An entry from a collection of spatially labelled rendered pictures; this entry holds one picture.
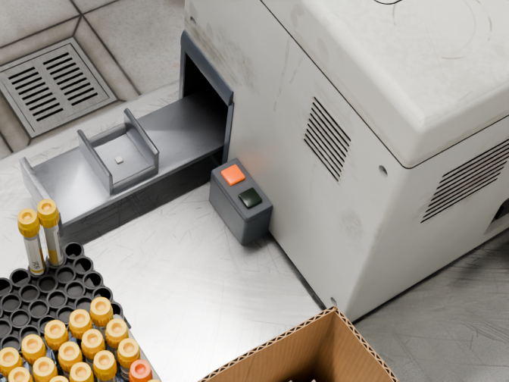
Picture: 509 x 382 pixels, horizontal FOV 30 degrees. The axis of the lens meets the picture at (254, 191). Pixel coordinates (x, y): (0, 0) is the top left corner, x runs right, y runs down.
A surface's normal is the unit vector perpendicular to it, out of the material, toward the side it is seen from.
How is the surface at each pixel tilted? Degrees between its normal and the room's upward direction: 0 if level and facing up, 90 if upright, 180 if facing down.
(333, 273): 90
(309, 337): 88
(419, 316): 0
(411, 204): 90
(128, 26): 0
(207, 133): 0
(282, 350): 84
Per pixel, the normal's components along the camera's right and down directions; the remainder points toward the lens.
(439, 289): 0.09, -0.53
